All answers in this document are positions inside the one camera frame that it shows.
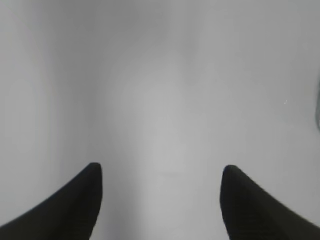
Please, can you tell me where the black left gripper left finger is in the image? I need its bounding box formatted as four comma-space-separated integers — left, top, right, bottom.
0, 163, 103, 240

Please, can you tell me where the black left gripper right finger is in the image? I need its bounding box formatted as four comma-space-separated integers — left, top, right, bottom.
220, 165, 320, 240

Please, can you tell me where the clear water bottle green label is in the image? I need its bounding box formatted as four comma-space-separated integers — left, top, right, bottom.
315, 83, 320, 131

